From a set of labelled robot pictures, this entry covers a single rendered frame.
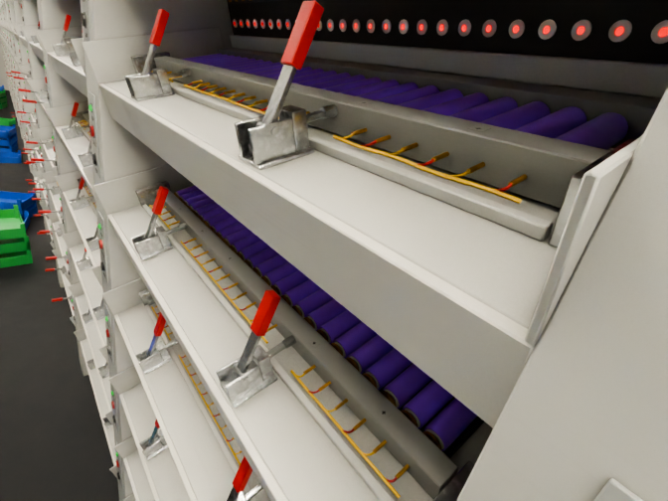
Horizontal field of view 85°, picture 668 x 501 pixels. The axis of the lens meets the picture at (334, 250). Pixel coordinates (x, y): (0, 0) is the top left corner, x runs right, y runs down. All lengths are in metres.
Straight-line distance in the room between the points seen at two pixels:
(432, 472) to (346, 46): 0.38
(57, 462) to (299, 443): 1.28
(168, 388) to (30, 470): 0.97
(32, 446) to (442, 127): 1.53
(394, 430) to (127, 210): 0.54
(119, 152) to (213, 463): 0.45
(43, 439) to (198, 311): 1.23
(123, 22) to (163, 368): 0.49
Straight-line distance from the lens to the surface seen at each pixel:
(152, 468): 0.77
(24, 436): 1.63
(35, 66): 2.03
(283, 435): 0.30
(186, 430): 0.55
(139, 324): 0.72
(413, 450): 0.27
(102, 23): 0.64
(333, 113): 0.26
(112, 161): 0.66
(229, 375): 0.33
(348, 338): 0.32
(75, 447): 1.55
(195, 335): 0.39
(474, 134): 0.19
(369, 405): 0.28
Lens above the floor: 1.18
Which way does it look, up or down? 23 degrees down
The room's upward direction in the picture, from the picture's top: 12 degrees clockwise
